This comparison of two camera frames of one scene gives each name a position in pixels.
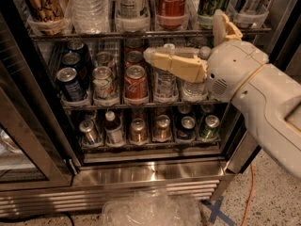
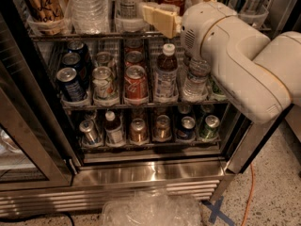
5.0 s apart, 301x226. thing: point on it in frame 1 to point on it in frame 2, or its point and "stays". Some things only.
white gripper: [234, 70] to [198, 25]
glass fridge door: [36, 153] stays
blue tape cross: [216, 212] stays
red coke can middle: [134, 57] stays
